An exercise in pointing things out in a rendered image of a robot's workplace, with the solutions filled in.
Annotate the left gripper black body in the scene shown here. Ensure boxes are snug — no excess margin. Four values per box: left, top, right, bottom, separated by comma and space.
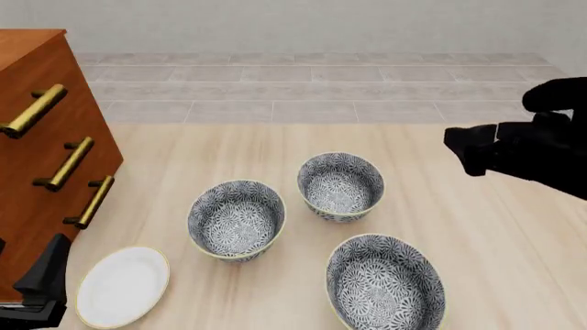
0, 297, 69, 330

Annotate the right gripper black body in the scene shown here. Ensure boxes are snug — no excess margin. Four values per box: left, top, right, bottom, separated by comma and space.
489, 110, 575, 181

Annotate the wooden cabinet drawer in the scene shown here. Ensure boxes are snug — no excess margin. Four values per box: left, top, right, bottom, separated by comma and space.
0, 137, 125, 303
0, 33, 96, 166
0, 94, 114, 238

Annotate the brass drawer handle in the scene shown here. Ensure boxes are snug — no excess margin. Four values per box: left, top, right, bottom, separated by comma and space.
62, 174, 116, 230
0, 82, 70, 140
31, 136, 96, 193

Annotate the black white patterned bowl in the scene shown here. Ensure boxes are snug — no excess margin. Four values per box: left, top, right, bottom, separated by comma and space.
186, 179, 287, 264
326, 233, 448, 330
296, 151, 386, 223

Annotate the wooden cabinet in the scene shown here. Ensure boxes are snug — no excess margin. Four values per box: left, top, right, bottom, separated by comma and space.
0, 27, 125, 303

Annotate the white plate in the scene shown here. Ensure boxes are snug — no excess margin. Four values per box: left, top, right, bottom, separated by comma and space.
74, 245, 172, 328

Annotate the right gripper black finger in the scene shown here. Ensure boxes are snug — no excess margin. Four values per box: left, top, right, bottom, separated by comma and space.
443, 124, 500, 153
460, 143, 500, 178

